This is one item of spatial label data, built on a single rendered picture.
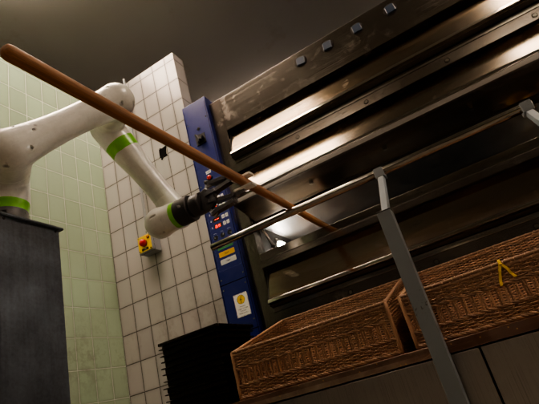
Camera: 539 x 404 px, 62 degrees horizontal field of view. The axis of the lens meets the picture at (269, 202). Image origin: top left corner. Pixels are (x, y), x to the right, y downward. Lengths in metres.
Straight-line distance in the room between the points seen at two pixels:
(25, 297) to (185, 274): 1.11
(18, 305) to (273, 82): 1.60
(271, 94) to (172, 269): 1.05
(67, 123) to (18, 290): 0.52
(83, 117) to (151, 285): 1.18
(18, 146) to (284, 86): 1.36
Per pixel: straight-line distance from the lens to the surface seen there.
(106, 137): 1.75
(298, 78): 2.33
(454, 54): 2.14
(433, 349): 1.23
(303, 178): 1.97
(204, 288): 2.26
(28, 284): 1.40
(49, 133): 1.49
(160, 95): 2.85
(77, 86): 0.96
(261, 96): 2.39
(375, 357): 1.38
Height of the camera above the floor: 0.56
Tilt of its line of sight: 23 degrees up
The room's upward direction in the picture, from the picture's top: 16 degrees counter-clockwise
